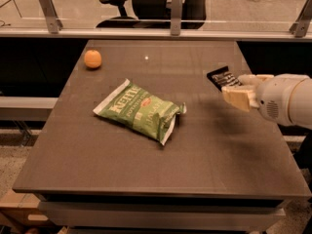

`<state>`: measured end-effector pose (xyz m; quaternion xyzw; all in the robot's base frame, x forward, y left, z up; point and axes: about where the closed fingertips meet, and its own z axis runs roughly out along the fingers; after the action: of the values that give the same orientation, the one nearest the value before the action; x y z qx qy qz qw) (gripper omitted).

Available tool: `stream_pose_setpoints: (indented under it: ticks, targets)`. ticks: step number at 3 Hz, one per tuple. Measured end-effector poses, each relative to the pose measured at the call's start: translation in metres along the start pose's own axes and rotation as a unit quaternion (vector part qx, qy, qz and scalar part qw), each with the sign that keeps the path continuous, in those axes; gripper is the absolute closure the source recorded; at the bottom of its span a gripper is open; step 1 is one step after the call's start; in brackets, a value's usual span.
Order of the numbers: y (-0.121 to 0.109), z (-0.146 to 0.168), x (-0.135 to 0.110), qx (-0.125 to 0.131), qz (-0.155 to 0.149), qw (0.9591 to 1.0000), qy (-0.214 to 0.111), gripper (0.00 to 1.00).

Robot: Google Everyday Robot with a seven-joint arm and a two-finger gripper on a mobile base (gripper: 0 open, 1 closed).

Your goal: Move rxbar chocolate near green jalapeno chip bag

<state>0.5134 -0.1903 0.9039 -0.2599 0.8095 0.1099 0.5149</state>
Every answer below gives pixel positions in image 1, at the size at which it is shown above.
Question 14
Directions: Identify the metal bracket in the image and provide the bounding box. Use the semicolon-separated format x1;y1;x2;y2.
289;0;312;38
171;0;182;36
39;0;63;34

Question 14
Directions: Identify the green jalapeno chip bag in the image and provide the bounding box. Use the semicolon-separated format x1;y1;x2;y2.
93;79;187;145

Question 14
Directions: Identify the cardboard box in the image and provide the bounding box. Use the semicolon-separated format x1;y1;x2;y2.
0;189;53;233

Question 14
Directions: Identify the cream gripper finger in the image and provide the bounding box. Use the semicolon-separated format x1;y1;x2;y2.
221;85;259;112
238;74;273;86

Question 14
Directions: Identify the middle metal bracket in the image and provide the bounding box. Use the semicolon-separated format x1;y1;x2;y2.
171;0;182;36

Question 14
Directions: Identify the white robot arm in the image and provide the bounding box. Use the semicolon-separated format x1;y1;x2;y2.
221;74;312;130

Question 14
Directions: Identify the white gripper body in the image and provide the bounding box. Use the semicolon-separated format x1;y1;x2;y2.
256;74;309;127

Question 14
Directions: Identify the orange fruit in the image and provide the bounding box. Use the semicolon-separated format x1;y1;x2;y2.
84;50;101;68

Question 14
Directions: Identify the right metal bracket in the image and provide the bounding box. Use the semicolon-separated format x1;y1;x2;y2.
289;0;312;38

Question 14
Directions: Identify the black office chair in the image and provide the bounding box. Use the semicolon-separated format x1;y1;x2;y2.
97;0;207;29

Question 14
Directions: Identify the left metal bracket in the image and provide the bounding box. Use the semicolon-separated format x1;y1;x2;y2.
39;0;63;34

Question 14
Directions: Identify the black rxbar chocolate bar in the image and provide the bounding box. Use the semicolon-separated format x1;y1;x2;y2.
207;66;242;91

